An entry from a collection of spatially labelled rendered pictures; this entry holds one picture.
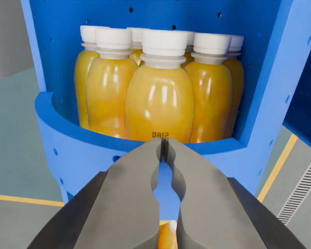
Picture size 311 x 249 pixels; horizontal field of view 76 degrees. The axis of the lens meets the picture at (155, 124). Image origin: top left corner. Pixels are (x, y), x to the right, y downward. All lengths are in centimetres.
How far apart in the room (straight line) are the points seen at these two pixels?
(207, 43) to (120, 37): 9
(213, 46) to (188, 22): 17
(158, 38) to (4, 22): 46
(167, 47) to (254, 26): 18
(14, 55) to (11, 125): 128
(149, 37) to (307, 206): 242
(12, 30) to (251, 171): 57
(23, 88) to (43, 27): 140
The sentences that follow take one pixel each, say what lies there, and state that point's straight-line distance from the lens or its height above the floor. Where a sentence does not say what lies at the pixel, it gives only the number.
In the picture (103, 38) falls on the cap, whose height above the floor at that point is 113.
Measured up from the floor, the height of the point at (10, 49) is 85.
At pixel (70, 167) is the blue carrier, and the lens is 18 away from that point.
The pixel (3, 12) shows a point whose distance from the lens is 59.
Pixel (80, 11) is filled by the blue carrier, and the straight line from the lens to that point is 34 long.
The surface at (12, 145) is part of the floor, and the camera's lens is 197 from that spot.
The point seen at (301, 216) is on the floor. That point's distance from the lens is 259.
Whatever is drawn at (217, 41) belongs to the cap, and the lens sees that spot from 22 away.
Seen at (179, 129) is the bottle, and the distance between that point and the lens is 18.
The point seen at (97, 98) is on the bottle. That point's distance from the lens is 22.
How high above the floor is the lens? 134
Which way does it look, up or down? 63 degrees down
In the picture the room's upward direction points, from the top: 180 degrees counter-clockwise
